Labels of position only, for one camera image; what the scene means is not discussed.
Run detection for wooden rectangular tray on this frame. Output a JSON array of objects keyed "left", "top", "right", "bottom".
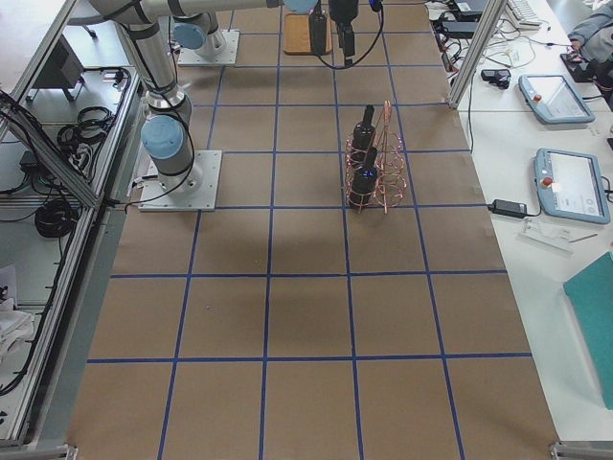
[{"left": 283, "top": 13, "right": 332, "bottom": 56}]

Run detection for black power adapter brick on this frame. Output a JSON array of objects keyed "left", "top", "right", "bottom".
[{"left": 440, "top": 21, "right": 479, "bottom": 39}]

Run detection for blue teach pendant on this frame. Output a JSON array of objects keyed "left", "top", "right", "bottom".
[
  {"left": 534, "top": 148, "right": 611, "bottom": 224},
  {"left": 518, "top": 75, "right": 595, "bottom": 125}
]

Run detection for dark wine bottle in basket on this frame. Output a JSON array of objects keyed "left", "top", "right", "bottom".
[{"left": 351, "top": 104, "right": 375, "bottom": 163}]

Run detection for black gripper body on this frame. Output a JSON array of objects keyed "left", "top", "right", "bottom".
[{"left": 329, "top": 0, "right": 359, "bottom": 33}]

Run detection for copper wire bottle basket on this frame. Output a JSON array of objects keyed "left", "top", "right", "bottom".
[{"left": 345, "top": 101, "right": 407, "bottom": 214}]

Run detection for dark wine bottle carried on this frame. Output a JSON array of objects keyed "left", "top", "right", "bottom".
[{"left": 308, "top": 5, "right": 328, "bottom": 57}]

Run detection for small black power adapter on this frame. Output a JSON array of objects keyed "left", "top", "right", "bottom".
[{"left": 488, "top": 199, "right": 528, "bottom": 219}]

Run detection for blue teach pendant upper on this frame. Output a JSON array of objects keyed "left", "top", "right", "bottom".
[{"left": 518, "top": 75, "right": 595, "bottom": 125}]

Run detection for blue teach pendant lower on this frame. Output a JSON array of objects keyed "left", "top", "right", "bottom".
[{"left": 534, "top": 148, "right": 611, "bottom": 224}]

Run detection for coiled black cables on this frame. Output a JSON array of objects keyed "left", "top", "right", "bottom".
[{"left": 34, "top": 198, "right": 78, "bottom": 239}]

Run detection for black camera device on desk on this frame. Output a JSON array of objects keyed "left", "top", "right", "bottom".
[{"left": 480, "top": 69, "right": 511, "bottom": 90}]

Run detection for aluminium frame post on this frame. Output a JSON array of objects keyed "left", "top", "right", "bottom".
[{"left": 447, "top": 0, "right": 506, "bottom": 109}]

